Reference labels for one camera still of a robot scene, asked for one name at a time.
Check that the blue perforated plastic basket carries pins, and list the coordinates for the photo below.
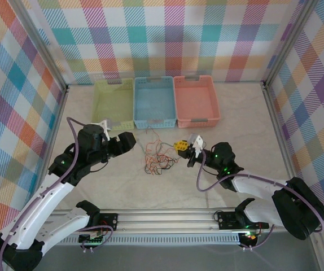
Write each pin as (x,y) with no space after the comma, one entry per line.
(153,98)

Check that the aluminium frame post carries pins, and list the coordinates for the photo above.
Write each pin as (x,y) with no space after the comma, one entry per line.
(290,42)
(40,42)

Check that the aluminium mounting rail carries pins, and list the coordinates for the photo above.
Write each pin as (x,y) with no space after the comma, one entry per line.
(164,220)

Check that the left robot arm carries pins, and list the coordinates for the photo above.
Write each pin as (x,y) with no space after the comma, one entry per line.
(46,203)

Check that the green perforated plastic basket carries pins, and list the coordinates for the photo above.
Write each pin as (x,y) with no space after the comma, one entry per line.
(111,101)

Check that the aluminium side rail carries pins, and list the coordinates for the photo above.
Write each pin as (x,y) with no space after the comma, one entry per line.
(277,124)
(56,118)

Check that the pink perforated plastic basket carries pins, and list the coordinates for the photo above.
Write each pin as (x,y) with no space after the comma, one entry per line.
(196,98)

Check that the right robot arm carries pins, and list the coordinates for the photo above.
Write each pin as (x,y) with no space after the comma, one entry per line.
(252,185)

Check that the small lit circuit board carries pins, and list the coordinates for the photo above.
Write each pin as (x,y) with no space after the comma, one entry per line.
(249,236)
(92,240)

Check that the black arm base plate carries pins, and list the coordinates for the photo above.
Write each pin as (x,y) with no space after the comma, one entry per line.
(109,221)
(227,220)

